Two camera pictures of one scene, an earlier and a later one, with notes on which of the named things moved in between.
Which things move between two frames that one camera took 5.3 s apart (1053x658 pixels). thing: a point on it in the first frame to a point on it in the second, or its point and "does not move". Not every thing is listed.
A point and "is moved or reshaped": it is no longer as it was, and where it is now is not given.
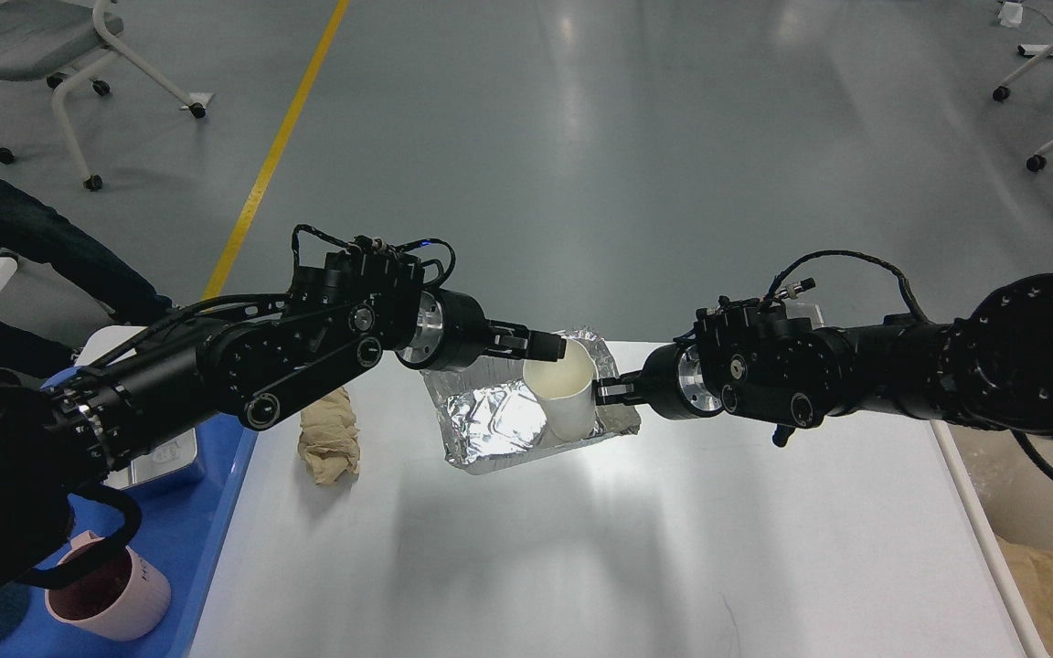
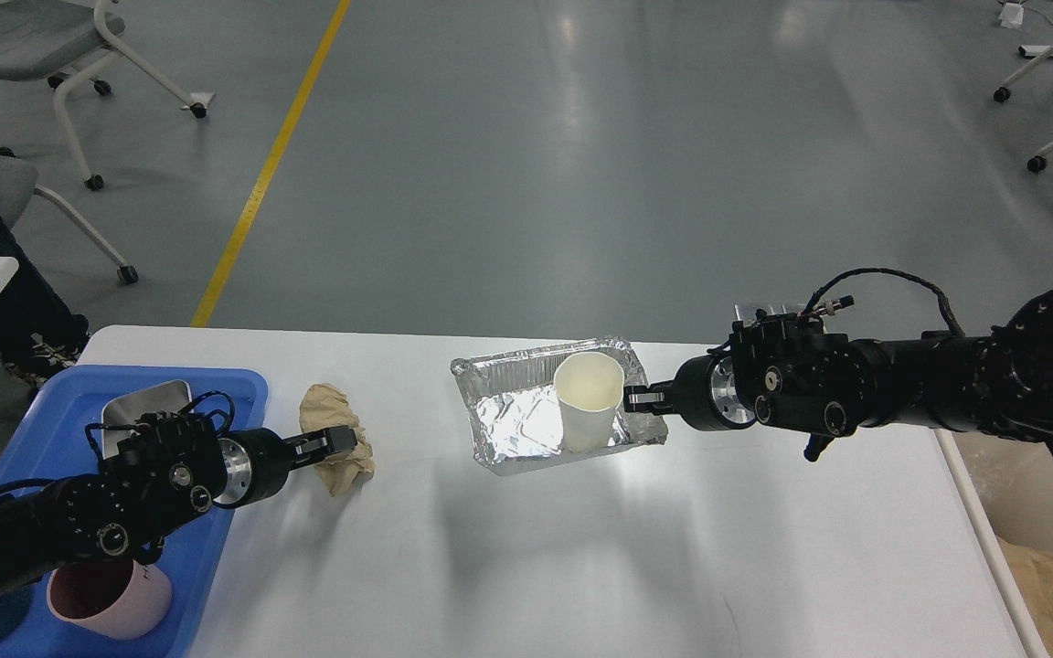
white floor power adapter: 1011,15 does not move
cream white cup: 566,388 is moved or reshaped
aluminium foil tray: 486,415 is moved or reshaped
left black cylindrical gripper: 454,332 to 258,461
